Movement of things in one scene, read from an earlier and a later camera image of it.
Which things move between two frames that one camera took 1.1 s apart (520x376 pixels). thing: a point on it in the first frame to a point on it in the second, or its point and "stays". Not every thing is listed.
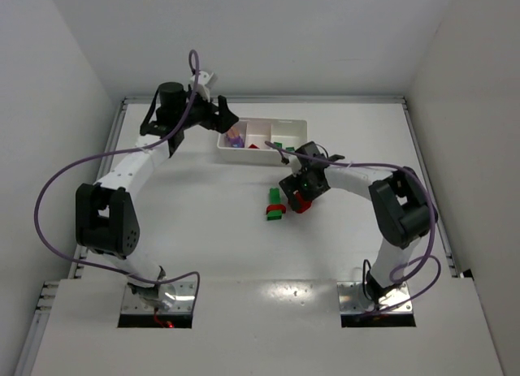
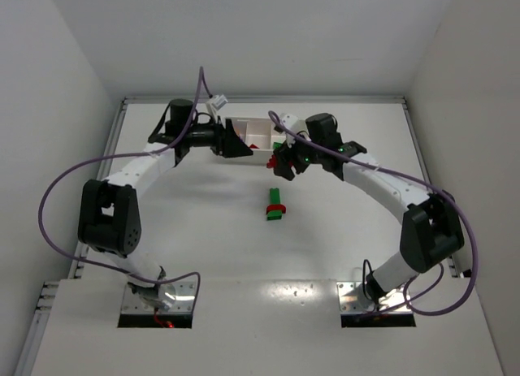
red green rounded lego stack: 275,211 stays
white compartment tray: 245,143 stays
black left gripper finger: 227,118 to 233,144
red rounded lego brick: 305,205 to 272,162
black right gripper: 290,185 to 294,159
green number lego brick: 275,196 stays
